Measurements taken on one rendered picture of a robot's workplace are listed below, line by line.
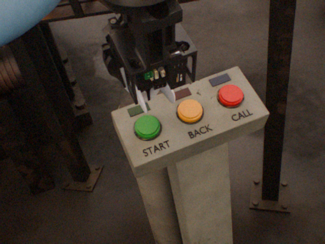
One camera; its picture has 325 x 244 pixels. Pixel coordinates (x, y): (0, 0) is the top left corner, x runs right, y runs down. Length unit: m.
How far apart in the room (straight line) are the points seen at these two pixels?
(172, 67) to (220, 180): 0.37
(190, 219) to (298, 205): 0.55
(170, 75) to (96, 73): 1.55
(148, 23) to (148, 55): 0.04
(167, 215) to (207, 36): 1.29
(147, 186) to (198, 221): 0.17
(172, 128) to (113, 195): 0.74
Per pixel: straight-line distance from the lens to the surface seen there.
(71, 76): 1.82
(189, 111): 0.59
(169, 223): 0.98
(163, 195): 0.89
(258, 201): 1.22
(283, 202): 1.22
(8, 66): 1.11
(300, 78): 1.71
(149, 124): 0.58
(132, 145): 0.58
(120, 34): 0.38
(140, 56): 0.36
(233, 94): 0.62
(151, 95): 0.50
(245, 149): 1.37
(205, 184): 0.69
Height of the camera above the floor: 0.99
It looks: 41 degrees down
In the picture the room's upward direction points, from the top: 11 degrees counter-clockwise
